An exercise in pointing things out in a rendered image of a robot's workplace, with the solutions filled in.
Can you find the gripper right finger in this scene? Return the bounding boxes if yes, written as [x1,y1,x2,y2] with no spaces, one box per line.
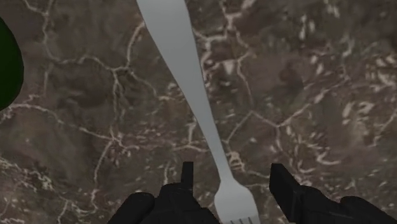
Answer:
[268,163,397,224]

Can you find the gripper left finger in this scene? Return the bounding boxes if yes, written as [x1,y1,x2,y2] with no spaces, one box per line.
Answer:
[106,161,220,224]

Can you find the grey metal fork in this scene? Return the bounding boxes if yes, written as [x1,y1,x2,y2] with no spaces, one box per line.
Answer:
[136,0,262,224]

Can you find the dark green round object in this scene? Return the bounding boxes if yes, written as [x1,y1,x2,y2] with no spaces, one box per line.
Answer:
[0,17,25,111]

